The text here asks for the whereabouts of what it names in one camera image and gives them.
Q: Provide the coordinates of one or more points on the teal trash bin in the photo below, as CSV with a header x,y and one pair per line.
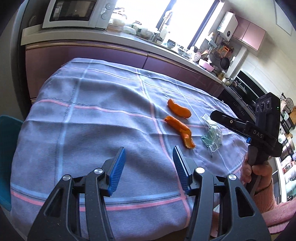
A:
x,y
10,129

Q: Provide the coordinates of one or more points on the kitchen counter with purple cabinets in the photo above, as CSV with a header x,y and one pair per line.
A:
x,y
46,50

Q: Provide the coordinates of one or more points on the pink wall cabinet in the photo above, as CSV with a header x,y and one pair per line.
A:
x,y
249,33

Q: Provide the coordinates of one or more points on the orange peel piece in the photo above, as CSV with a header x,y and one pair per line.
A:
x,y
183,130
179,110

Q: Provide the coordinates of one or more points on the clear plastic wrapper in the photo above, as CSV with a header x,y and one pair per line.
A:
x,y
213,137

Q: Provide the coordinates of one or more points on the right hand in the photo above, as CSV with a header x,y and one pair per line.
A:
x,y
263,170

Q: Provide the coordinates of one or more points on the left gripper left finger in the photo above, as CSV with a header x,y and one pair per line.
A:
x,y
59,217

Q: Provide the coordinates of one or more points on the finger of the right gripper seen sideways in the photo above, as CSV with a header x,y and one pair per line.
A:
x,y
234,124

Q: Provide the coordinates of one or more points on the white microwave oven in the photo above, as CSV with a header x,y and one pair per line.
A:
x,y
79,13

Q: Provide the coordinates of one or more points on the black oven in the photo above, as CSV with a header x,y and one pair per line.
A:
x,y
241,95

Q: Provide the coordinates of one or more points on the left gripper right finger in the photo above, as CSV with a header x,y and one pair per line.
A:
x,y
239,217

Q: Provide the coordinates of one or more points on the glass kettle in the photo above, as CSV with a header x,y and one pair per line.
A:
x,y
117,21

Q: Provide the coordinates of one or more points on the white water heater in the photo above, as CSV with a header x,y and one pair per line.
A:
x,y
227,26

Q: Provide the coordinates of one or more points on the pink pot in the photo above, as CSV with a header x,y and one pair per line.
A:
x,y
204,64

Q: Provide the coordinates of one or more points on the purple plaid tablecloth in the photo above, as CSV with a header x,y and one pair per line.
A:
x,y
84,113

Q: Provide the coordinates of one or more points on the black frying pan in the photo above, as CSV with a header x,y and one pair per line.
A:
x,y
225,63

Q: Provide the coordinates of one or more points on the pink sleeve right forearm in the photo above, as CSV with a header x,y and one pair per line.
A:
x,y
276,216

